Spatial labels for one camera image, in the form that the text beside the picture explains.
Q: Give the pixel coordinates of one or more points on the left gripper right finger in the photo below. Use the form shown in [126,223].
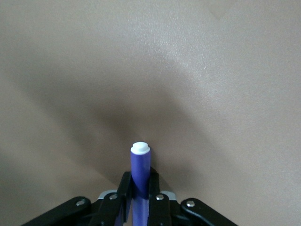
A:
[160,212]

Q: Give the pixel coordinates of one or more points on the purple marker pen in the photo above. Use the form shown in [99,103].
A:
[140,169]

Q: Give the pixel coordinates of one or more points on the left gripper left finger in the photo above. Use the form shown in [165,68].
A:
[110,209]

